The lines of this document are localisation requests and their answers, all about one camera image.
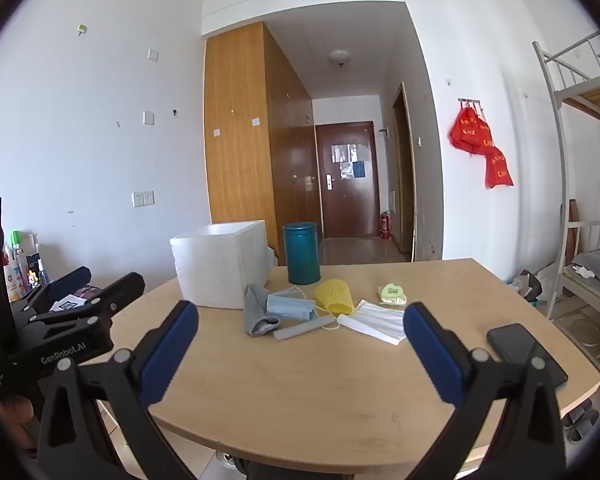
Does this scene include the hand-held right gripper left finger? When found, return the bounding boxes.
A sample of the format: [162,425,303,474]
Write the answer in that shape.
[36,299,201,480]

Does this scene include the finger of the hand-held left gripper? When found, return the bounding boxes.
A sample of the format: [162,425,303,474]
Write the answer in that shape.
[27,272,147,335]
[15,266,93,321]

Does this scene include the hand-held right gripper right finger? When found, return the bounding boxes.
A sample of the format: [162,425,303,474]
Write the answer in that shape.
[402,301,568,480]

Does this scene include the green tissue packet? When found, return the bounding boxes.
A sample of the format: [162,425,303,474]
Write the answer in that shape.
[376,282,408,308]

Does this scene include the white foam box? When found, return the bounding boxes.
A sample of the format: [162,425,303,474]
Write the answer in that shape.
[170,219,276,310]

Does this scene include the blue face mask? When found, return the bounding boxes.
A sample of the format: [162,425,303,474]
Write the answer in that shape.
[266,287,317,321]

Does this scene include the green capped spray can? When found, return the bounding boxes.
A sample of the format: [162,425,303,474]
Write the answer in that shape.
[5,231,24,271]

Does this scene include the white face mask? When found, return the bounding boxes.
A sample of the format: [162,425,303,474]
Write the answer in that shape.
[336,299,407,346]

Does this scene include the black smartphone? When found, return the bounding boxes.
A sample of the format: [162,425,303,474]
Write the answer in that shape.
[486,323,569,390]

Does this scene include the grey sock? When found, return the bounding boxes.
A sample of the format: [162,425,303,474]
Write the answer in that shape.
[243,284,281,337]

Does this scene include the yellow mesh basket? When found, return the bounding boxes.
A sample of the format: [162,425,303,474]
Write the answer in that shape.
[314,280,356,316]

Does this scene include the white rolled tube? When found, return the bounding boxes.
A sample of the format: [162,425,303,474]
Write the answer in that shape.
[273,315,333,342]

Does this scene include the teal cylindrical can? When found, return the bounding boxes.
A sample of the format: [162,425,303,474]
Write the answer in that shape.
[282,222,322,285]

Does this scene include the grey slippers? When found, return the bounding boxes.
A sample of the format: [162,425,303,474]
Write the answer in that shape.
[561,400,600,443]

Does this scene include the dark brown entrance door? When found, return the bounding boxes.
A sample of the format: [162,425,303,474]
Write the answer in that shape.
[315,121,381,239]

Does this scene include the wooden side door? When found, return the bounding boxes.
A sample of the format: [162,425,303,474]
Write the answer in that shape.
[392,82,417,261]

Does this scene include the leaning wooden boards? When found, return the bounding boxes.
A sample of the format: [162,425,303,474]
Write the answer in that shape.
[567,200,584,266]

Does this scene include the wooden wardrobe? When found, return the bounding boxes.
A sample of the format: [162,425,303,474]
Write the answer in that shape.
[203,21,323,267]

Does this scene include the red cloth bag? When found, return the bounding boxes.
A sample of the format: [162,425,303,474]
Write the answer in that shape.
[467,115,497,157]
[484,147,514,190]
[449,105,481,153]

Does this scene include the white metal bunk bed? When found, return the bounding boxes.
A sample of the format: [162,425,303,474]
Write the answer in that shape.
[532,30,600,321]

